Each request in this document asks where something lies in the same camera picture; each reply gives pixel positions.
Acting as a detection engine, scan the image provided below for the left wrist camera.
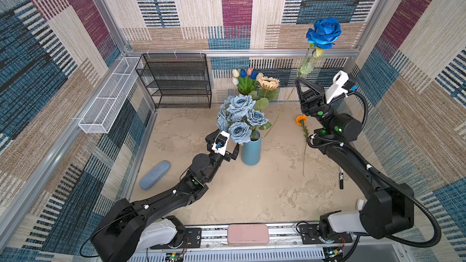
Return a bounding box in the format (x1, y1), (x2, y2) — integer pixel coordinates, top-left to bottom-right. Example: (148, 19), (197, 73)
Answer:
(212, 131), (230, 156)

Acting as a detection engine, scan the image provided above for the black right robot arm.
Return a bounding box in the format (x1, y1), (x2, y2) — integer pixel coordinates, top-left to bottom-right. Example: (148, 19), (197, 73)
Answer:
(295, 77), (442, 248)

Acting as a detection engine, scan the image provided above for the blue cylindrical vase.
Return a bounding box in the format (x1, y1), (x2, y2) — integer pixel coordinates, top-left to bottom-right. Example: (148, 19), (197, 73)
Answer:
(241, 131), (262, 166)

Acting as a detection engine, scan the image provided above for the black whiteboard marker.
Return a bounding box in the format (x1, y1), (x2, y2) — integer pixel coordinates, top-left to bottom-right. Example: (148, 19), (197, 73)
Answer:
(339, 167), (344, 190)

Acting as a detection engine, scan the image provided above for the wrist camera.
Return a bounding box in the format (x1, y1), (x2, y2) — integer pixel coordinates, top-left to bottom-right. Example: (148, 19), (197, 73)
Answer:
(325, 70), (357, 104)
(212, 131), (230, 156)

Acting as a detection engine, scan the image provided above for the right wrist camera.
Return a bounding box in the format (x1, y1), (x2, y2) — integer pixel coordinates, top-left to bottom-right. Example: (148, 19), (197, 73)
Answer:
(325, 70), (357, 104)

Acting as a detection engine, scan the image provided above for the pink rectangular case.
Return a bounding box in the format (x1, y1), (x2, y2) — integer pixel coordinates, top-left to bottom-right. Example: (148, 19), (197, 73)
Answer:
(227, 224), (269, 246)

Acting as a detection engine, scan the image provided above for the cream sunflower stem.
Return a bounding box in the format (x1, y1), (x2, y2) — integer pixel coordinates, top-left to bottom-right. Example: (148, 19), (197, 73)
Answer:
(249, 76), (280, 112)

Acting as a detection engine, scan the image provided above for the pink ribbed glass vase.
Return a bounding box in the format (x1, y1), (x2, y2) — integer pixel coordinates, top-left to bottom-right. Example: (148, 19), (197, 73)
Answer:
(238, 87), (248, 95)

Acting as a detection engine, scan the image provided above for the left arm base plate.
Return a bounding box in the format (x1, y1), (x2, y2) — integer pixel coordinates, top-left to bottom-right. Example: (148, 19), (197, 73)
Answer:
(150, 228), (202, 251)

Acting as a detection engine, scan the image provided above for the orange carnation stem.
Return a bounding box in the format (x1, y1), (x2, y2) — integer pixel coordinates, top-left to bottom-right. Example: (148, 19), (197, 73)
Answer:
(296, 115), (309, 177)

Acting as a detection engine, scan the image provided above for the blue rose stem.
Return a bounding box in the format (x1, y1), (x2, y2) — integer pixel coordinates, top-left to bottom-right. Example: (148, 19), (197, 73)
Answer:
(264, 16), (343, 138)

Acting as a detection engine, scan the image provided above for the blue glasses case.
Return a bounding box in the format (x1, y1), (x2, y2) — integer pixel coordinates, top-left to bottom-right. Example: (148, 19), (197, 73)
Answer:
(139, 160), (171, 190)

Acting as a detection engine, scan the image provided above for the white wire mesh basket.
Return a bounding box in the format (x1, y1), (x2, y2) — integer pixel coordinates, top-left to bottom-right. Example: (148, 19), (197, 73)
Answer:
(78, 57), (140, 134)

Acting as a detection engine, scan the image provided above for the white stapler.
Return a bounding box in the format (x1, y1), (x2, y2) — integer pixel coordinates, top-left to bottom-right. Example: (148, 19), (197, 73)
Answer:
(356, 199), (366, 211)

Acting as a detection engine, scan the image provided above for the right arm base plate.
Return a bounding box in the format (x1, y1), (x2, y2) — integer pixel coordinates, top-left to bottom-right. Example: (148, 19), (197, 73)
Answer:
(296, 223), (353, 245)

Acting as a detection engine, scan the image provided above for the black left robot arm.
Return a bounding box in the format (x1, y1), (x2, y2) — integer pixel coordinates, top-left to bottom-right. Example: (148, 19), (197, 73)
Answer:
(89, 130), (240, 262)

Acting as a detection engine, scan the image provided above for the cream white tulip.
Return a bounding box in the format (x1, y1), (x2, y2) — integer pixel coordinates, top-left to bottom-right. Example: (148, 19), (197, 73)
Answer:
(232, 69), (240, 78)

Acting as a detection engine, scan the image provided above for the black wire mesh shelf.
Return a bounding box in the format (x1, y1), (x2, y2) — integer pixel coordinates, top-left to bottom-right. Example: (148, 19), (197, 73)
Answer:
(136, 53), (212, 109)

